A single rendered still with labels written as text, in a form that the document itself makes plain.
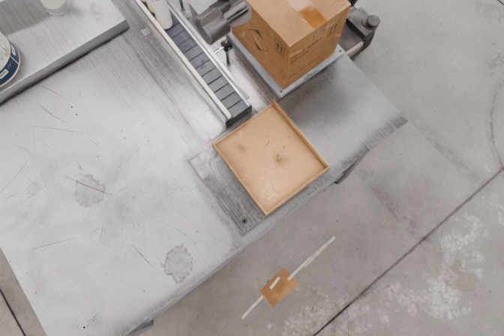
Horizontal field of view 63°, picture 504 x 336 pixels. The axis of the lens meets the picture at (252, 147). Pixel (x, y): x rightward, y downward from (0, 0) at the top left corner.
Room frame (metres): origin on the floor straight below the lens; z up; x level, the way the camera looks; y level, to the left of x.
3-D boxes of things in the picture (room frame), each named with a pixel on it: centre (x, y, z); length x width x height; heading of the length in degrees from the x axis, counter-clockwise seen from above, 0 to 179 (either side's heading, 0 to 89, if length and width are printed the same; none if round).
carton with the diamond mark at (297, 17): (0.85, -0.11, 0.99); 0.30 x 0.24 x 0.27; 38
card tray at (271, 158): (0.41, -0.06, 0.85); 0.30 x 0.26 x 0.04; 36
